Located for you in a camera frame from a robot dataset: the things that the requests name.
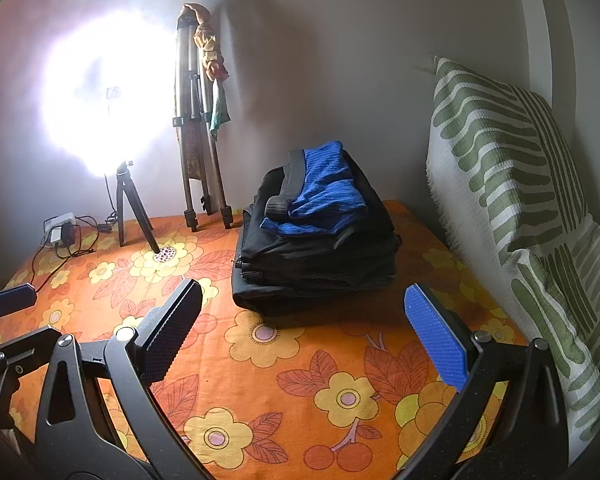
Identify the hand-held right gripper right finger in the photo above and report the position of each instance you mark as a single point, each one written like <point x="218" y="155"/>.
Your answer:
<point x="437" y="330"/>

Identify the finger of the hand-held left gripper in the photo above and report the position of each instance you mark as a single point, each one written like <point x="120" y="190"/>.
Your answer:
<point x="25" y="347"/>
<point x="10" y="300"/>

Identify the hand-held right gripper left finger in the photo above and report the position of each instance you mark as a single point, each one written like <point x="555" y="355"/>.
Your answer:
<point x="172" y="330"/>

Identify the blue pants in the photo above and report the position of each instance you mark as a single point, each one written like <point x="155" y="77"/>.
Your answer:
<point x="325" y="185"/>

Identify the black power adapter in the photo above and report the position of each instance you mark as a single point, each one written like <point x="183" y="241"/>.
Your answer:
<point x="68" y="235"/>

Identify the white power strip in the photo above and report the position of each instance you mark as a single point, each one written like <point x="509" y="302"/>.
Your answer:
<point x="55" y="222"/>

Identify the orange floral bedsheet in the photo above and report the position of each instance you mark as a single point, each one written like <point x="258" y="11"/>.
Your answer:
<point x="290" y="390"/>

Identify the stack of dark folded clothes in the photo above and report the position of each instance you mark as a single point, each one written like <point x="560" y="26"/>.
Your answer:
<point x="305" y="280"/>

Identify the small black tripod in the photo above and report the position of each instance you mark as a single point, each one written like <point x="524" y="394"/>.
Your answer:
<point x="125" y="195"/>

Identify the green striped white pillow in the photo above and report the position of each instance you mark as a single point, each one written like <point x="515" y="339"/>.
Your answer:
<point x="505" y="160"/>

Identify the tall folded tripod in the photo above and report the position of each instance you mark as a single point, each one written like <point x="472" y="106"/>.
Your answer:
<point x="187" y="110"/>

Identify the colourful hanging cloth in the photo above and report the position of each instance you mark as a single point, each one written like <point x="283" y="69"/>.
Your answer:
<point x="212" y="55"/>

